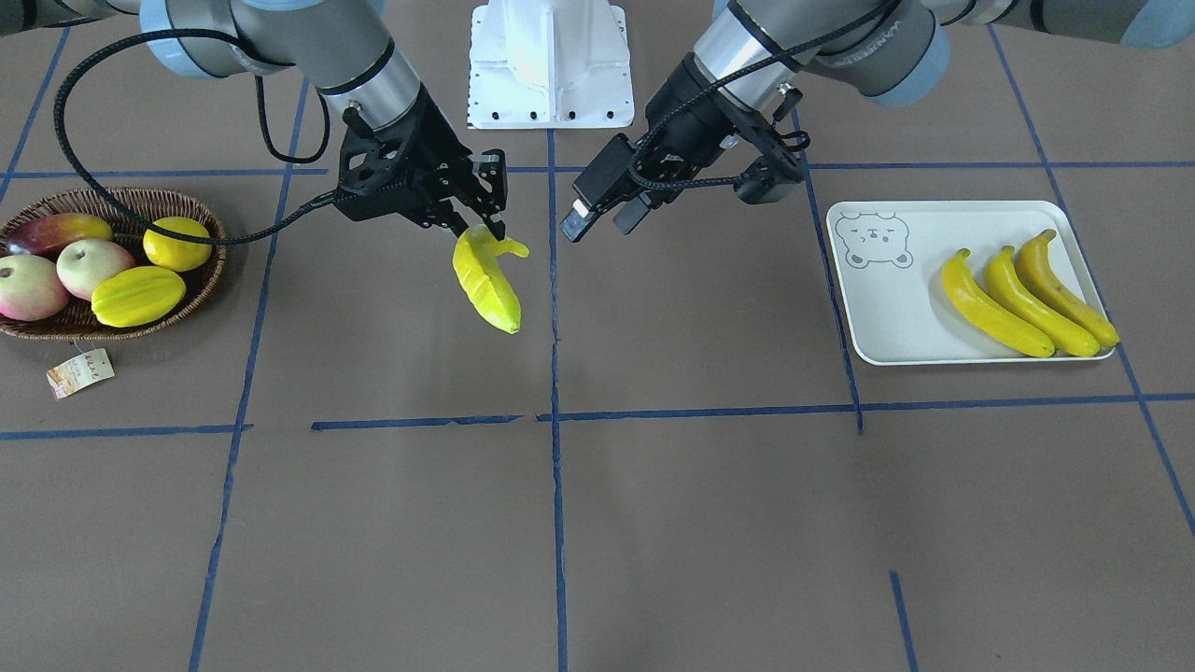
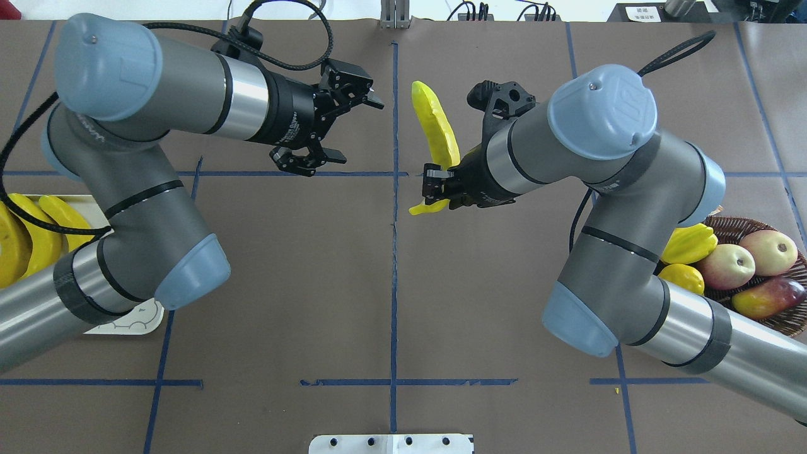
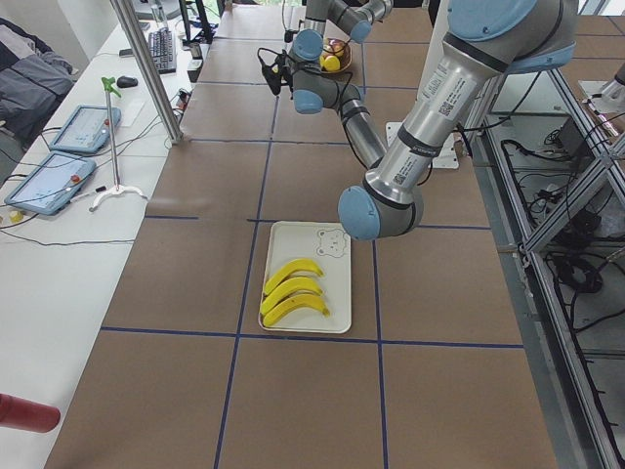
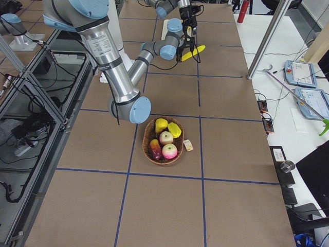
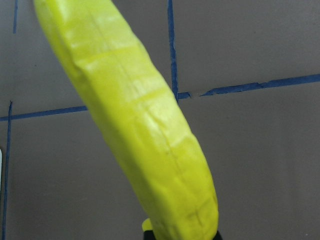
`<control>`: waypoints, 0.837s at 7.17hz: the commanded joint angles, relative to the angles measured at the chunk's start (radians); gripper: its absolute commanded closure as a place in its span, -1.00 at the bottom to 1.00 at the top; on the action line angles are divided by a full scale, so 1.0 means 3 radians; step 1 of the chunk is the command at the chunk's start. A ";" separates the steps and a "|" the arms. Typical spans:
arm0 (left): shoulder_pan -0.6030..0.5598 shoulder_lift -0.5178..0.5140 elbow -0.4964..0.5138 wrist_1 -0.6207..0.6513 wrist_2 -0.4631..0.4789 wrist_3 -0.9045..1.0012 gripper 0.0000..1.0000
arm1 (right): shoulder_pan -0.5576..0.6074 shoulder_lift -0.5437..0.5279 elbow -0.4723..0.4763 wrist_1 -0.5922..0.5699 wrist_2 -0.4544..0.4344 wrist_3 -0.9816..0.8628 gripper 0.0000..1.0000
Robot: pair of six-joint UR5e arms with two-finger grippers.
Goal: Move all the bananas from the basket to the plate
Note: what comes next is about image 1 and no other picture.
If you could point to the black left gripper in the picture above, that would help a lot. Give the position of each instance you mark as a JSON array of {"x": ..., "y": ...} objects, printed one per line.
[{"x": 688, "y": 121}]

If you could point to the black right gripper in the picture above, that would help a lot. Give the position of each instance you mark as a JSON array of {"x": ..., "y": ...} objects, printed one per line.
[{"x": 437, "y": 142}]

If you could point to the yellow banana moved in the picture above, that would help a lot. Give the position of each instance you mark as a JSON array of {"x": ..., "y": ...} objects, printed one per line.
[
  {"x": 1004, "y": 285},
  {"x": 1033, "y": 265}
]

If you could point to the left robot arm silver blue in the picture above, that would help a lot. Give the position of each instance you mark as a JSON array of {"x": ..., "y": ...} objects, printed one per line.
[{"x": 892, "y": 52}]

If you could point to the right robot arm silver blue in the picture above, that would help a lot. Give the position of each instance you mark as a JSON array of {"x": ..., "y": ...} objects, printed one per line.
[{"x": 342, "y": 47}]

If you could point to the yellow banana bottom basket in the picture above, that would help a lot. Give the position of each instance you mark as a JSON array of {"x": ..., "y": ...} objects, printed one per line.
[{"x": 141, "y": 295}]

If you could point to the brown wicker basket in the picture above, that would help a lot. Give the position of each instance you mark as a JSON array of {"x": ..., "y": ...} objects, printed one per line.
[{"x": 76, "y": 321}]

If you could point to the white rectangular bear tray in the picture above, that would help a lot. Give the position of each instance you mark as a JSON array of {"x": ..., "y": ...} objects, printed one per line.
[{"x": 889, "y": 258}]

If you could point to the yellow lemon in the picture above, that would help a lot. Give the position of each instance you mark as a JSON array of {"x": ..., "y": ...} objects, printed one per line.
[{"x": 172, "y": 254}]

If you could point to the pale green pink apple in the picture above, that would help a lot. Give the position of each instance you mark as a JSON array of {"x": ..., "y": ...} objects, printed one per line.
[{"x": 84, "y": 265}]

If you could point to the paper price tag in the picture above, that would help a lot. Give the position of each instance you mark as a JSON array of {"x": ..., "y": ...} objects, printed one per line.
[{"x": 84, "y": 370}]

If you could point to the dark purple fruit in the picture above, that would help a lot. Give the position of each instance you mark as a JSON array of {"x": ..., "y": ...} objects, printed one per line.
[{"x": 47, "y": 236}]

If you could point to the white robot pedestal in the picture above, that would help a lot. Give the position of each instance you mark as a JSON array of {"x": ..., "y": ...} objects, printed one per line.
[{"x": 549, "y": 65}]

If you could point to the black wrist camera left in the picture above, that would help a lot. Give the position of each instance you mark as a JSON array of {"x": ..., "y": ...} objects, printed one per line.
[{"x": 604, "y": 183}]

